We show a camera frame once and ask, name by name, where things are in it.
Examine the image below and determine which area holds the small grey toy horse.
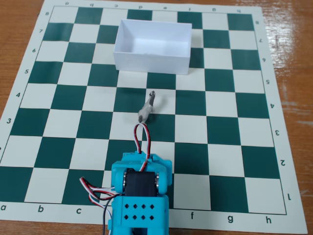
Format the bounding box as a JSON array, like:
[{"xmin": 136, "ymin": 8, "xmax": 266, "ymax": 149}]
[{"xmin": 137, "ymin": 90, "xmax": 157, "ymax": 124}]

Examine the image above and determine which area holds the white rectangular open box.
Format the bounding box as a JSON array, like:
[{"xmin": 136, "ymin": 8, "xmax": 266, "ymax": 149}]
[{"xmin": 113, "ymin": 19, "xmax": 192, "ymax": 75}]

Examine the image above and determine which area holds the green and cream chessboard mat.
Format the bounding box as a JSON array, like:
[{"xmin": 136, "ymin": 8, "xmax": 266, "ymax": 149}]
[{"xmin": 0, "ymin": 0, "xmax": 308, "ymax": 235}]

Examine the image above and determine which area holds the red white black servo cable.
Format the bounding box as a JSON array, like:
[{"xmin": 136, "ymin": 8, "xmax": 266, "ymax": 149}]
[
  {"xmin": 79, "ymin": 177, "xmax": 126, "ymax": 197},
  {"xmin": 87, "ymin": 193, "xmax": 115, "ymax": 235}
]

